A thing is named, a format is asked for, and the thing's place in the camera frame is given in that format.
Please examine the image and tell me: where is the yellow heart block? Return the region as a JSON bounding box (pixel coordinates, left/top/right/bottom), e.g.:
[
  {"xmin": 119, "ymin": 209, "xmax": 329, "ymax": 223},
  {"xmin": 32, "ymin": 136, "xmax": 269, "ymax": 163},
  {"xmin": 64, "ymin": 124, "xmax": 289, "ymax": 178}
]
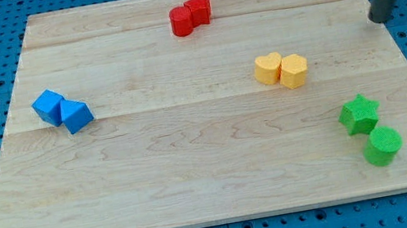
[{"xmin": 253, "ymin": 51, "xmax": 282, "ymax": 85}]

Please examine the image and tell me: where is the yellow hexagon block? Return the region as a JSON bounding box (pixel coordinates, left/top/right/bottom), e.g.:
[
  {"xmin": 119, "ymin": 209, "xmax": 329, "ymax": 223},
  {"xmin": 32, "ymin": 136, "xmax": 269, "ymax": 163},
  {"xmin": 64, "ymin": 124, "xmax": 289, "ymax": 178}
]
[{"xmin": 280, "ymin": 54, "xmax": 308, "ymax": 89}]

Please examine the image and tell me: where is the light wooden board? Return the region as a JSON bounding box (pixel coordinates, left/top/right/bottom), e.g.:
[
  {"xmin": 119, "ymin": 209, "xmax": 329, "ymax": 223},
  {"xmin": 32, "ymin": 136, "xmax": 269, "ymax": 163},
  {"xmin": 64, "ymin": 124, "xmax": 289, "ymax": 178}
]
[{"xmin": 0, "ymin": 0, "xmax": 407, "ymax": 228}]

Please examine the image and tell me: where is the red cylinder block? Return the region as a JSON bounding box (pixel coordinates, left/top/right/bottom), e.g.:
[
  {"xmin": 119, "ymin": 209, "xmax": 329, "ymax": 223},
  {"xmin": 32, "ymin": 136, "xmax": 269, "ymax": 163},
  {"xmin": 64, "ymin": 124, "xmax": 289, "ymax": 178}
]
[{"xmin": 168, "ymin": 6, "xmax": 194, "ymax": 37}]

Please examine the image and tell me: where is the red star block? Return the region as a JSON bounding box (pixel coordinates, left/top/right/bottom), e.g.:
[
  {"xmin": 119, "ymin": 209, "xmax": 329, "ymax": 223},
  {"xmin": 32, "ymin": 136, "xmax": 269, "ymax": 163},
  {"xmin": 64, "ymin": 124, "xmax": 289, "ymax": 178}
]
[{"xmin": 183, "ymin": 0, "xmax": 212, "ymax": 27}]

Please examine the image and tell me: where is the blue triangular block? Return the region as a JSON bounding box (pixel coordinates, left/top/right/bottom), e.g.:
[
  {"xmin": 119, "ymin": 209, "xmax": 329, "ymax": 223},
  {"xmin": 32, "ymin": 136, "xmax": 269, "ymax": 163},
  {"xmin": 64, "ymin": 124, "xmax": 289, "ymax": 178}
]
[{"xmin": 60, "ymin": 100, "xmax": 94, "ymax": 135}]

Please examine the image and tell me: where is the green star block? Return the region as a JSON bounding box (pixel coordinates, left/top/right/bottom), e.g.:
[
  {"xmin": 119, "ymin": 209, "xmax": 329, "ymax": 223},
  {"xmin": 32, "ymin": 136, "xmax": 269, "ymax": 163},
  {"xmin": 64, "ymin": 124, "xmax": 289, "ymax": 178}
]
[{"xmin": 338, "ymin": 94, "xmax": 380, "ymax": 136}]

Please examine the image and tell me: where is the blue cube block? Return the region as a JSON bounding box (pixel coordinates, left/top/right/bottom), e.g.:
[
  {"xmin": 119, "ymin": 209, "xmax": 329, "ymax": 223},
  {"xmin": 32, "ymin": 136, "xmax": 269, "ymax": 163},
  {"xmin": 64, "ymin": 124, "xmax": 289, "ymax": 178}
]
[{"xmin": 31, "ymin": 90, "xmax": 64, "ymax": 127}]

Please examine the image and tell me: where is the green cylinder block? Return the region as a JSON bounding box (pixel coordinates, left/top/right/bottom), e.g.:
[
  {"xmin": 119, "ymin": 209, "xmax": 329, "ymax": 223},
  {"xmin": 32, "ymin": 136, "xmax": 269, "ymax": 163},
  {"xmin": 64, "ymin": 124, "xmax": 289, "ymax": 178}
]
[{"xmin": 363, "ymin": 126, "xmax": 403, "ymax": 167}]

